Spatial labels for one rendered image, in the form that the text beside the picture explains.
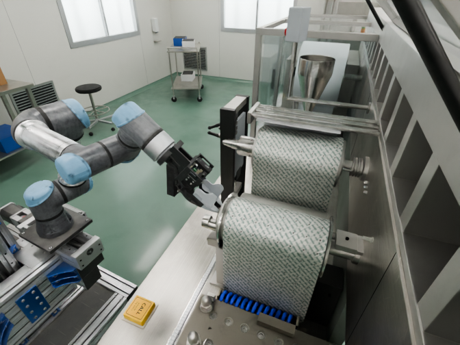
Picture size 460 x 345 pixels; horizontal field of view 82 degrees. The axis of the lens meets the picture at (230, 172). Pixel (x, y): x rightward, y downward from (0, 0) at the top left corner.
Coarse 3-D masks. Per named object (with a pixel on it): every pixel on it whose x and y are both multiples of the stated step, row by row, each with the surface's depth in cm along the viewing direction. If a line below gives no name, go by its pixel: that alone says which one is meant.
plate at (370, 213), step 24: (360, 144) 97; (384, 168) 57; (360, 192) 76; (384, 192) 52; (360, 216) 69; (384, 216) 49; (384, 240) 46; (360, 264) 58; (384, 264) 43; (360, 288) 54; (384, 288) 40; (360, 312) 50; (384, 312) 38; (408, 312) 31; (360, 336) 47; (384, 336) 36; (408, 336) 30
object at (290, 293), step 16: (224, 256) 70; (224, 272) 74; (240, 272) 71; (256, 272) 69; (272, 272) 66; (224, 288) 78; (240, 288) 75; (256, 288) 72; (272, 288) 70; (288, 288) 67; (304, 288) 65; (272, 304) 73; (288, 304) 71; (304, 304) 68
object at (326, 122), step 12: (252, 108) 81; (264, 108) 84; (276, 108) 82; (288, 108) 82; (252, 120) 81; (264, 120) 78; (276, 120) 78; (288, 120) 76; (300, 120) 74; (312, 120) 74; (324, 120) 75; (336, 120) 74; (348, 120) 76; (360, 120) 75; (372, 120) 74; (336, 132) 72; (360, 132) 70; (372, 132) 69
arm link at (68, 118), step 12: (36, 108) 88; (48, 108) 89; (60, 108) 91; (72, 108) 93; (48, 120) 88; (60, 120) 90; (72, 120) 93; (84, 120) 97; (60, 132) 92; (72, 132) 96; (60, 180) 117; (72, 192) 121; (84, 192) 127
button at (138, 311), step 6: (138, 300) 86; (144, 300) 86; (132, 306) 84; (138, 306) 84; (144, 306) 84; (150, 306) 84; (126, 312) 83; (132, 312) 83; (138, 312) 83; (144, 312) 83; (150, 312) 84; (126, 318) 83; (132, 318) 81; (138, 318) 81; (144, 318) 82
